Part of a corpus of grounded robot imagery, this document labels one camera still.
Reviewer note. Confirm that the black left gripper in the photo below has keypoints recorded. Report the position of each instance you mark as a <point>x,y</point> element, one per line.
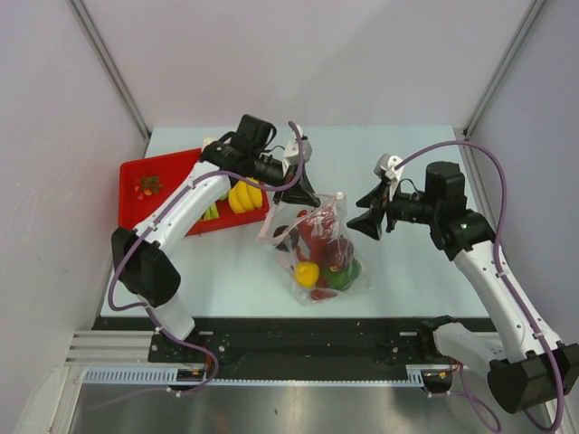
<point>300,193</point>

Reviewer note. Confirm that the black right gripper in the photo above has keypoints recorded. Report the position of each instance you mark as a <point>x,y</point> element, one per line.
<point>376,200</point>

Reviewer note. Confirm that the red toy lobster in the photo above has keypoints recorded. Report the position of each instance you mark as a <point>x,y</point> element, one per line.
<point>317,230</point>

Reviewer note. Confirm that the dark purple plum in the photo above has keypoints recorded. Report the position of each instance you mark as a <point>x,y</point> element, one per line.
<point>290,241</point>

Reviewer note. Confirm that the clear zip top bag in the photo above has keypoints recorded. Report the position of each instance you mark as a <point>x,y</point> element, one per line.
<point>288,214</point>

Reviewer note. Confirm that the green bell pepper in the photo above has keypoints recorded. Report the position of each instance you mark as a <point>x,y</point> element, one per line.
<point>344,279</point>

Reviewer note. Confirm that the yellow bell pepper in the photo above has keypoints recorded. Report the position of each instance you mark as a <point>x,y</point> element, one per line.
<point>307,274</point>

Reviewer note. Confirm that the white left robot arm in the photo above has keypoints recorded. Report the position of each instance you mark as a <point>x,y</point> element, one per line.
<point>142,256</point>

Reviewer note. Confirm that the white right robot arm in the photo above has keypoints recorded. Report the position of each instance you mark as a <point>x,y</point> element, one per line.
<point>531,365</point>

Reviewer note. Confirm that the yellow banana bunch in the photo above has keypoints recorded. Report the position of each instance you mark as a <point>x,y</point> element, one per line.
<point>245,198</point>

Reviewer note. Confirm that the white green leek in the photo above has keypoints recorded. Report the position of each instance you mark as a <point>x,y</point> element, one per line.
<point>211,213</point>

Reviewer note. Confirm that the cherry tomato sprig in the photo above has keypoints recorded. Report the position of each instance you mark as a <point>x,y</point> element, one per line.
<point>148,185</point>

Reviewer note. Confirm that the red plastic tray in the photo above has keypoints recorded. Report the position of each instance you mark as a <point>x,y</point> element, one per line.
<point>172,170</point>

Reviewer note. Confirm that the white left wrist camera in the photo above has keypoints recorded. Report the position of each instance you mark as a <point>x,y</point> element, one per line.
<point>293,152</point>

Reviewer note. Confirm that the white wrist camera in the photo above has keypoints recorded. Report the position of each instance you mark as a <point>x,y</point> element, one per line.
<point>293,152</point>
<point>387,167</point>

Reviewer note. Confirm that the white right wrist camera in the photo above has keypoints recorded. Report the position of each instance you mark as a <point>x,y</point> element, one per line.
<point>387,167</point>

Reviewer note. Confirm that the white slotted cable duct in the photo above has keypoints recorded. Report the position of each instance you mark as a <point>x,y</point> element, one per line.
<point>413,376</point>

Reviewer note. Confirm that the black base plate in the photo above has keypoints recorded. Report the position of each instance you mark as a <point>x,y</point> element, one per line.
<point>301,349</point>

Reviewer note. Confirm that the aluminium frame rail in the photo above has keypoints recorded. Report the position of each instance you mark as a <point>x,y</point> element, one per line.
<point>109,348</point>

